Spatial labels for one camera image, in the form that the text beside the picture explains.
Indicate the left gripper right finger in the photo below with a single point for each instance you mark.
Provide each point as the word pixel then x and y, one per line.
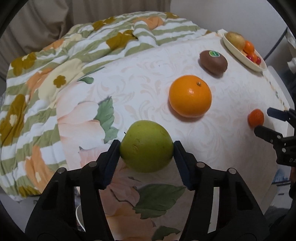
pixel 223 207

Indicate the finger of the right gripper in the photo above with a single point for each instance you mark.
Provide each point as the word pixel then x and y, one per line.
pixel 268 134
pixel 278 114

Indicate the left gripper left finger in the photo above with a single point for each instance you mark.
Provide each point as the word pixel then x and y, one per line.
pixel 54 218

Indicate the small mandarin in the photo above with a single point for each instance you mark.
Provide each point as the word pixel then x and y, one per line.
pixel 255 118
pixel 254 56

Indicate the red cherry tomato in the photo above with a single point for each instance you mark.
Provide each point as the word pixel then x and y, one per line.
pixel 258 61
pixel 250 58

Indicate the cream cartoon plate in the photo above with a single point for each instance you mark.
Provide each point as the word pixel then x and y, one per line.
pixel 243 59

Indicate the large orange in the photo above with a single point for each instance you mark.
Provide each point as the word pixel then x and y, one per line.
pixel 249 47
pixel 190 96

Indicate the brown kiwi with sticker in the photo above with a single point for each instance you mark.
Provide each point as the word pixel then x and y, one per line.
pixel 213 61

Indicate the large russet apple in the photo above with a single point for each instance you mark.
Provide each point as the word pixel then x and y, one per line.
pixel 236 39

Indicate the striped floral blanket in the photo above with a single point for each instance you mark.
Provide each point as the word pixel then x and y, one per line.
pixel 46 116

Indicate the floral white tablecloth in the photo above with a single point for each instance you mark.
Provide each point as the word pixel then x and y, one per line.
pixel 155 206

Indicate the beige curtain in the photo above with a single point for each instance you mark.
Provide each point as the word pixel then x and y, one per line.
pixel 40 23

